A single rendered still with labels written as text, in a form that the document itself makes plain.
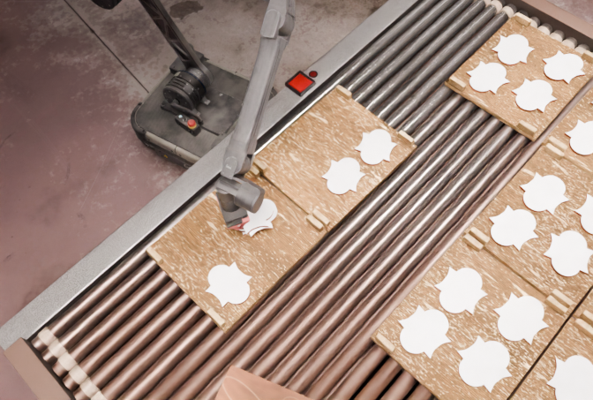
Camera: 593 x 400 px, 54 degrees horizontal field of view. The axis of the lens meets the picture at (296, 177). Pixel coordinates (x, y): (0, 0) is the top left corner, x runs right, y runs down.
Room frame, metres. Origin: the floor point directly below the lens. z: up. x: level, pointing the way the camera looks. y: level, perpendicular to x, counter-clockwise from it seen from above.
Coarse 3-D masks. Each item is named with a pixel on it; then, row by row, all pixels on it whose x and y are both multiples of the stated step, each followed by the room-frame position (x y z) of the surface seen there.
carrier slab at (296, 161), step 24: (336, 96) 1.22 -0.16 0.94; (312, 120) 1.13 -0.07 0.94; (336, 120) 1.12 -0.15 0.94; (360, 120) 1.11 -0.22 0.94; (288, 144) 1.04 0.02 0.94; (312, 144) 1.03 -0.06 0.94; (336, 144) 1.03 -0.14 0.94; (288, 168) 0.95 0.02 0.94; (312, 168) 0.95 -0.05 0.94; (360, 168) 0.93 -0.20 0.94; (384, 168) 0.92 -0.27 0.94; (288, 192) 0.87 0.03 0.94; (312, 192) 0.86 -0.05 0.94; (360, 192) 0.84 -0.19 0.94; (312, 216) 0.78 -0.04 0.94; (336, 216) 0.77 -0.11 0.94
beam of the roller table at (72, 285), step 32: (416, 0) 1.65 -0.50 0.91; (352, 32) 1.52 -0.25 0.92; (384, 32) 1.52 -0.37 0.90; (320, 64) 1.38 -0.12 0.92; (288, 96) 1.25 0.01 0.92; (160, 192) 0.92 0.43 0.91; (192, 192) 0.91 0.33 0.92; (128, 224) 0.81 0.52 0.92; (160, 224) 0.81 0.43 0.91; (96, 256) 0.72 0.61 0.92; (128, 256) 0.72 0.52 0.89; (64, 288) 0.63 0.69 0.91; (32, 320) 0.54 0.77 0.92
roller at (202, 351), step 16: (448, 112) 1.13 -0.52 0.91; (432, 128) 1.07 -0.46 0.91; (416, 144) 1.02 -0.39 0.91; (320, 240) 0.71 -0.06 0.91; (304, 256) 0.66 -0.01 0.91; (288, 272) 0.62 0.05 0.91; (272, 288) 0.57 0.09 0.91; (256, 304) 0.53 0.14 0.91; (240, 320) 0.49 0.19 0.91; (208, 336) 0.45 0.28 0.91; (224, 336) 0.45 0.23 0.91; (192, 352) 0.41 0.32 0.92; (208, 352) 0.41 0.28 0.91; (176, 368) 0.37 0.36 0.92; (192, 368) 0.37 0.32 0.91; (160, 384) 0.34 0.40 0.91; (176, 384) 0.33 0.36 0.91
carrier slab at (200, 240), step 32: (192, 224) 0.78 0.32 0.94; (224, 224) 0.78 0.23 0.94; (288, 224) 0.76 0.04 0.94; (192, 256) 0.68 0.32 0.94; (224, 256) 0.67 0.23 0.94; (256, 256) 0.67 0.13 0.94; (288, 256) 0.66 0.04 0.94; (192, 288) 0.59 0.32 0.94; (256, 288) 0.57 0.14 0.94; (224, 320) 0.49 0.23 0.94
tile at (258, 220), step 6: (264, 204) 0.81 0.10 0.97; (270, 204) 0.81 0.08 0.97; (264, 210) 0.79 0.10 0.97; (270, 210) 0.79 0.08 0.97; (252, 216) 0.77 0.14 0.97; (258, 216) 0.77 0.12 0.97; (264, 216) 0.77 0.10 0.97; (270, 216) 0.77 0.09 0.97; (252, 222) 0.76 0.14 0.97; (258, 222) 0.76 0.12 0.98; (264, 222) 0.75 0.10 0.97; (246, 228) 0.74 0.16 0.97; (252, 228) 0.74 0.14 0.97; (246, 234) 0.72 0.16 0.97
